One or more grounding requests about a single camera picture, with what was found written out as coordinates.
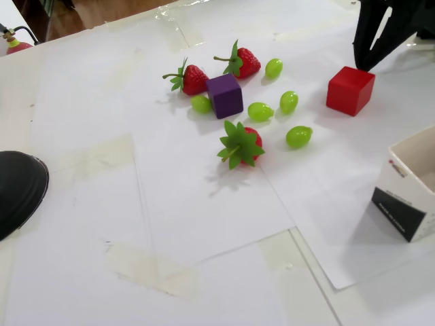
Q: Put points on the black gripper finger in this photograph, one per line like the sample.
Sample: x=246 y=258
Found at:
x=404 y=23
x=365 y=34

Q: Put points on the red wooden cube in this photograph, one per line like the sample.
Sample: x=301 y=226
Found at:
x=343 y=91

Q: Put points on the purple wooden cube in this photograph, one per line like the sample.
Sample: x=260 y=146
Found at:
x=224 y=98

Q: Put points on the green plastic grape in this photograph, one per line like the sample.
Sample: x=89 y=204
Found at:
x=273 y=68
x=298 y=137
x=260 y=112
x=200 y=104
x=289 y=102

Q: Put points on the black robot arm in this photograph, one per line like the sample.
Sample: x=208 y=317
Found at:
x=426 y=33

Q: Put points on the red plastic strawberry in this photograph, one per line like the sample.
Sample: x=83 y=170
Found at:
x=239 y=146
x=248 y=62
x=195 y=79

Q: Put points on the white black cardboard box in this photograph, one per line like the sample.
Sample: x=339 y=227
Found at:
x=397 y=210

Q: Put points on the clear tape strip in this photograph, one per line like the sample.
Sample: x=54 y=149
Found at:
x=102 y=156
x=183 y=34
x=153 y=271
x=282 y=251

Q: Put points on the dark wooden cabinet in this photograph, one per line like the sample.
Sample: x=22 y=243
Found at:
x=34 y=17

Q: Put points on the red fire extinguisher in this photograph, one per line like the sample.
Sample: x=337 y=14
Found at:
x=17 y=48

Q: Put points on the black round object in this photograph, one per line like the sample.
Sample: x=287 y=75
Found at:
x=17 y=193

